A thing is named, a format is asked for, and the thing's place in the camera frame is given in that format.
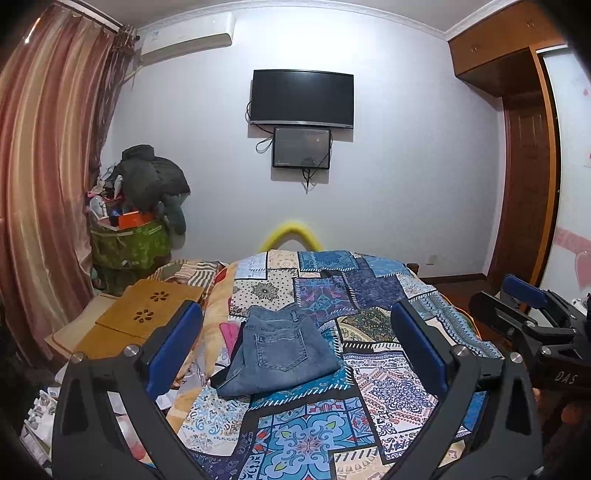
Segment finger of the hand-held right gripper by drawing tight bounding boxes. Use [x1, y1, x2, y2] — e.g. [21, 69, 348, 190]
[468, 291, 555, 352]
[501, 273, 587, 324]

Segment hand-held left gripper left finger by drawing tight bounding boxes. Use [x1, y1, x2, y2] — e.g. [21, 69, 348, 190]
[51, 300, 208, 480]

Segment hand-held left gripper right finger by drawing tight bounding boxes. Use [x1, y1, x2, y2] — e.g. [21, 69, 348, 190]
[388, 300, 543, 480]

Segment blue denim jeans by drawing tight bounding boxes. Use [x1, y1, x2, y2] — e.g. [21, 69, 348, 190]
[216, 302, 345, 400]

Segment wooden lap desk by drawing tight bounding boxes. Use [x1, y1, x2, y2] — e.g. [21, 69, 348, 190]
[74, 279, 206, 365]

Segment pink garment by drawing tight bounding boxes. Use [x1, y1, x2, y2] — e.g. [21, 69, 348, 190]
[219, 320, 243, 361]

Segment striped peach blanket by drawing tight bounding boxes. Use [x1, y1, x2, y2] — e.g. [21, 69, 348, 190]
[154, 259, 227, 287]

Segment green patterned storage bag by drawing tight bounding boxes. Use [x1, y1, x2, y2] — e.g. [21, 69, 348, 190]
[90, 217, 171, 296]

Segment beige flat board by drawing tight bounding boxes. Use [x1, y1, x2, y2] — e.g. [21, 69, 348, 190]
[44, 293, 122, 357]

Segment white wardrobe sliding door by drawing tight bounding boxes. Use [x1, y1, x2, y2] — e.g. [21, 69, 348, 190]
[538, 46, 591, 315]

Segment grey-green cloth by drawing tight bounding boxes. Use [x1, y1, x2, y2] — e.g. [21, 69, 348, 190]
[157, 191, 188, 236]

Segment orange box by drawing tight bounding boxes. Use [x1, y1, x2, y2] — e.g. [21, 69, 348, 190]
[117, 210, 155, 229]

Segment patchwork printed blanket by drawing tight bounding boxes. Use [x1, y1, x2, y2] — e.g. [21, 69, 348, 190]
[166, 249, 504, 480]

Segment scattered papers pile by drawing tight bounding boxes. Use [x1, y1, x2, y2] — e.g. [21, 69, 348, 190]
[21, 388, 61, 462]

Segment yellow foam tube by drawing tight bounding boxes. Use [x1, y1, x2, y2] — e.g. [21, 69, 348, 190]
[259, 219, 322, 254]

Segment pile of dark coats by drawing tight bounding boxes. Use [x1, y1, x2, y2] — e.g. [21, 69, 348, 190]
[111, 144, 191, 210]

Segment pink striped curtain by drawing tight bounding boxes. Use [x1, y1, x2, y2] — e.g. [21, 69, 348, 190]
[0, 9, 139, 365]

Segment wooden overhead cabinet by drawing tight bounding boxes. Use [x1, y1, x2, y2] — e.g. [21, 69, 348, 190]
[447, 28, 570, 99]

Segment white air conditioner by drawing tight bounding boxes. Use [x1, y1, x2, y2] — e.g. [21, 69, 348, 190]
[136, 10, 234, 65]

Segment black hanging cable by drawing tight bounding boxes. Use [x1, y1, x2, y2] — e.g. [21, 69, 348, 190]
[301, 157, 331, 193]

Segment small wall monitor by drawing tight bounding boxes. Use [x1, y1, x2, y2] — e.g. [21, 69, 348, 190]
[272, 126, 332, 170]

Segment black wall television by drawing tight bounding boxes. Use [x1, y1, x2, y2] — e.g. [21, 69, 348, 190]
[249, 69, 355, 130]

